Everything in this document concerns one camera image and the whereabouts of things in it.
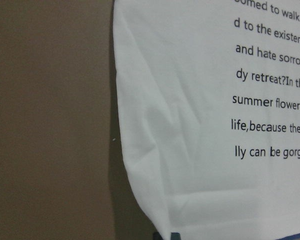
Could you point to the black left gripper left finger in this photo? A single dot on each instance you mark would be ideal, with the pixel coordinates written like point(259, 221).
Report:
point(156, 236)

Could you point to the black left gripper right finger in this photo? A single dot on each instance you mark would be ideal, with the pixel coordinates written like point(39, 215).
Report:
point(175, 236)

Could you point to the white long-sleeve printed shirt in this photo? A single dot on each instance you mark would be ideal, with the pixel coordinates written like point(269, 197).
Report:
point(209, 112)

